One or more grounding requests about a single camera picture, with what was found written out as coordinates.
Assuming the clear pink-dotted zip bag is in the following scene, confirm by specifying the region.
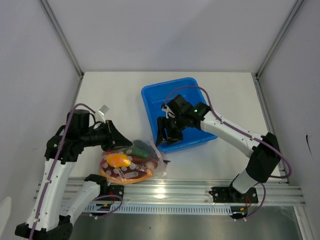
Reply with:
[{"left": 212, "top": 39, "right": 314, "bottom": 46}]
[{"left": 99, "top": 139, "right": 170, "bottom": 185}]

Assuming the white slotted cable duct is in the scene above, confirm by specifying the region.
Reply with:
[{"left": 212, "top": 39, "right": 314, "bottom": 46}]
[{"left": 82, "top": 202, "right": 233, "bottom": 215}]

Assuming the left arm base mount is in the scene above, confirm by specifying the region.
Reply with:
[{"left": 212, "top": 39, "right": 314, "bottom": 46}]
[{"left": 94, "top": 185, "right": 125, "bottom": 202}]

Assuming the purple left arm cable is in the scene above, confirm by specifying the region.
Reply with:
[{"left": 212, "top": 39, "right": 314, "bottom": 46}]
[{"left": 28, "top": 103, "right": 124, "bottom": 240}]

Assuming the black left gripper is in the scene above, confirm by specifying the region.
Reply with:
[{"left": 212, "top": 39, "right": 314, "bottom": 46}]
[{"left": 81, "top": 119, "right": 133, "bottom": 152}]

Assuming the green cucumber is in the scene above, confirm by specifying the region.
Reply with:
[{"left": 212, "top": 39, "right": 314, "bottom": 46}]
[{"left": 123, "top": 146, "right": 150, "bottom": 159}]

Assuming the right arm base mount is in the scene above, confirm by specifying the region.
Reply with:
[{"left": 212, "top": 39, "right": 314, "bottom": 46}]
[{"left": 208, "top": 186, "right": 259, "bottom": 204}]

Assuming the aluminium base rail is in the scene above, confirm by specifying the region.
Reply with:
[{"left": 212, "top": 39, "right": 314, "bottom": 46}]
[{"left": 34, "top": 177, "right": 307, "bottom": 207}]

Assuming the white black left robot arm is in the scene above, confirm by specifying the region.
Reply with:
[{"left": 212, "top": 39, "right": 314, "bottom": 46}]
[{"left": 14, "top": 103, "right": 132, "bottom": 240}]

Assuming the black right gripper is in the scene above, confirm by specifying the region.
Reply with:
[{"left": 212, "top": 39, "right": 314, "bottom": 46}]
[{"left": 156, "top": 114, "right": 188, "bottom": 147}]

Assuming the blue plastic bin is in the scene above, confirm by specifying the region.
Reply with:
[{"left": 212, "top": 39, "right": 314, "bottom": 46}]
[{"left": 141, "top": 77, "right": 217, "bottom": 154}]

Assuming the grey fish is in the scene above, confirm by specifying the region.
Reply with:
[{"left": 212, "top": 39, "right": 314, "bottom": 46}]
[{"left": 133, "top": 139, "right": 171, "bottom": 164}]

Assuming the yellow mango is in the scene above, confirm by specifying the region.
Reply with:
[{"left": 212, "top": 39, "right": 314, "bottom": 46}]
[{"left": 106, "top": 153, "right": 132, "bottom": 168}]

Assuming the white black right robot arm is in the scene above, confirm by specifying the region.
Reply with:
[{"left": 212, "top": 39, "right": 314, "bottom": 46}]
[{"left": 155, "top": 94, "right": 281, "bottom": 202}]

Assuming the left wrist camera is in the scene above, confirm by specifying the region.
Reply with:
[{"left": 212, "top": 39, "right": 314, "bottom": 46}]
[{"left": 94, "top": 105, "right": 109, "bottom": 123}]

